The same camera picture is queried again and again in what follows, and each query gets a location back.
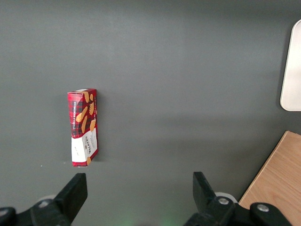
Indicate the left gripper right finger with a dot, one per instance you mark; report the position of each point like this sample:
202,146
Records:
207,202

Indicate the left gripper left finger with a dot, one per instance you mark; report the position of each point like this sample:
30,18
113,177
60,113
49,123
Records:
70,197

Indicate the oak wooden drawer cabinet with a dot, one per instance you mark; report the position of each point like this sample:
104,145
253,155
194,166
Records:
277,176

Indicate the red tartan shortbread box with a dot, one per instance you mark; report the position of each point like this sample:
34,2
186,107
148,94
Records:
82,122

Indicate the beige rectangular plastic tray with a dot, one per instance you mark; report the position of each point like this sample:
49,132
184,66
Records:
294,70

